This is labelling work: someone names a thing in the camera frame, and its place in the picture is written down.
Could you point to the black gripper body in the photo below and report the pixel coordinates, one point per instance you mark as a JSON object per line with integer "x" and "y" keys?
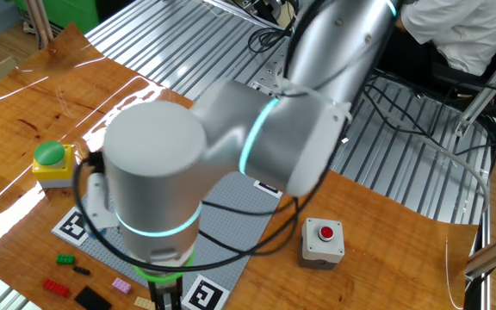
{"x": 166, "y": 295}

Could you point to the long tan Lego plate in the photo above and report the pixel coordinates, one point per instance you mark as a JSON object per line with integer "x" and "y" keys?
{"x": 144, "y": 303}

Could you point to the pink Lego brick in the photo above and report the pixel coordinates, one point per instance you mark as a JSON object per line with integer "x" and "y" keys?
{"x": 121, "y": 285}

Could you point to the large black Lego plate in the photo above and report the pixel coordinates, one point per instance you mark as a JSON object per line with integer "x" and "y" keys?
{"x": 93, "y": 299}

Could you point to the narrow black Lego plate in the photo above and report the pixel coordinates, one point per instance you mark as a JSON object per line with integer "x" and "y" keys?
{"x": 81, "y": 270}

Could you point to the grey Lego baseplate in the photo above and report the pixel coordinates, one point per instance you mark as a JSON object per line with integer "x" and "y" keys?
{"x": 231, "y": 224}

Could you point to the green Lego brick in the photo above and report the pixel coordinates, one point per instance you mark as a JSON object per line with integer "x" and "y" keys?
{"x": 65, "y": 259}

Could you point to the red Lego brick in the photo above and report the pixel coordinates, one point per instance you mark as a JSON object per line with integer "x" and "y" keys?
{"x": 56, "y": 288}

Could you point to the black white fiducial marker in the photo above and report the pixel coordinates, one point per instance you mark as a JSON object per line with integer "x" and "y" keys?
{"x": 205, "y": 295}
{"x": 71, "y": 226}
{"x": 267, "y": 188}

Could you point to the red push button box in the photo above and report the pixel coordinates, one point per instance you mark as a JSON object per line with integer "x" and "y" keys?
{"x": 323, "y": 243}

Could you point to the green push button yellow box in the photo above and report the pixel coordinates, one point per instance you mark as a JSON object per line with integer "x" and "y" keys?
{"x": 52, "y": 165}

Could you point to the wooden stick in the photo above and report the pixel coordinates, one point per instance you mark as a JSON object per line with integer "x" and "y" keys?
{"x": 37, "y": 26}
{"x": 46, "y": 26}

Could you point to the black office chair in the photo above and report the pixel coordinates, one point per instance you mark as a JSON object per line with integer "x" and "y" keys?
{"x": 459, "y": 84}

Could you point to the person in white shirt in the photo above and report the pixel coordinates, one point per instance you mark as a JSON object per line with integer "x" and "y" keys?
{"x": 454, "y": 30}

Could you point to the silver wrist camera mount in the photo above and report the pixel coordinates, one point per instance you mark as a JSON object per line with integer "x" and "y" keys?
{"x": 97, "y": 202}

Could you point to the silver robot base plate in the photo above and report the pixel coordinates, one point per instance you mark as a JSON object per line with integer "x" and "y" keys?
{"x": 271, "y": 73}

